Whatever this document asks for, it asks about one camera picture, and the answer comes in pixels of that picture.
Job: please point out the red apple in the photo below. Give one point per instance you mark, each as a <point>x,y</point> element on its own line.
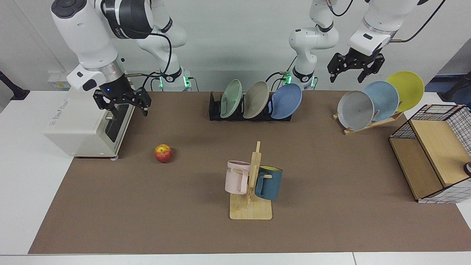
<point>163,154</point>

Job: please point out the light blue plate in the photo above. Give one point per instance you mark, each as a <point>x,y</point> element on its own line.
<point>384,97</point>

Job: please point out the grey plate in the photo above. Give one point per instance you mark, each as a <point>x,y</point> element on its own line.
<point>355,110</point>

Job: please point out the yellow plate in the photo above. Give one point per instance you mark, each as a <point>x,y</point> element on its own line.
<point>406,88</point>

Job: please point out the wooden plate rack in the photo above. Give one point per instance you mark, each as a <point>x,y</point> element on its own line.
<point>368,126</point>

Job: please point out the black dish rack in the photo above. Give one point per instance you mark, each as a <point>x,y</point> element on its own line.
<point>214,109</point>

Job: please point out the beige plate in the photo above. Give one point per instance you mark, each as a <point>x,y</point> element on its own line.
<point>256,98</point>

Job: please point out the pale green plate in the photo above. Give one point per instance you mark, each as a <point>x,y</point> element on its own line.
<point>231,97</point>

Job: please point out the pale toaster oven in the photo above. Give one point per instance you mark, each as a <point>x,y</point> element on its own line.
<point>73,125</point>

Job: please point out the black stand leg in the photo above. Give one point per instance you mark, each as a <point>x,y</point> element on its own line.
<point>454,87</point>

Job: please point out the black stand foot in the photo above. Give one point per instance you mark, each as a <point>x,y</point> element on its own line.
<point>14,92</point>

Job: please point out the brown table cloth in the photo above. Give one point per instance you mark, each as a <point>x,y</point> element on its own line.
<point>147,213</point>

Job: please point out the pink cup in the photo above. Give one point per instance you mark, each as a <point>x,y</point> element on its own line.
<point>235,178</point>

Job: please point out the dark blue cup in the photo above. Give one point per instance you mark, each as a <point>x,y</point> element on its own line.
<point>270,186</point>

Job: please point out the small dark round object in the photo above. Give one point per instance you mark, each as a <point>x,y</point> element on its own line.
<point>468,168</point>

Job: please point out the wooden cup stand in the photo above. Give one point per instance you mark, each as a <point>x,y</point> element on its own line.
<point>250,211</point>

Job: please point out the white wall socket strip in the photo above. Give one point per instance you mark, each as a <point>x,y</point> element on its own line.
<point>57,82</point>

